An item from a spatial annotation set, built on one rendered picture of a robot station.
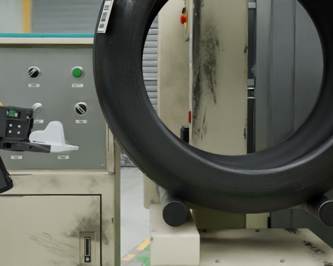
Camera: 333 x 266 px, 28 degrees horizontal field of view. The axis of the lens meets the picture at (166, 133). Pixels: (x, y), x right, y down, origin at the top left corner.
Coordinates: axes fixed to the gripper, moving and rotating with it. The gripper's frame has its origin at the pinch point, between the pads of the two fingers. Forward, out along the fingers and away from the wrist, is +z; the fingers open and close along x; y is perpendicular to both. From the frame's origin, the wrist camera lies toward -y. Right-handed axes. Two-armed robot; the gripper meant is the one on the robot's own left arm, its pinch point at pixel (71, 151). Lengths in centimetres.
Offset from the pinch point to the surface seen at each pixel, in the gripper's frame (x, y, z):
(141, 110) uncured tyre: -12.1, 9.8, 12.6
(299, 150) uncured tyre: 15, 5, 48
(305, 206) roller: -1.1, -5.0, 46.3
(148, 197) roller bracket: 22.7, -10.4, 16.3
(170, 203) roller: -11.5, -5.9, 19.7
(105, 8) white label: -10.0, 26.7, 4.2
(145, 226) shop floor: 440, -98, 25
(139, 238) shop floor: 389, -99, 21
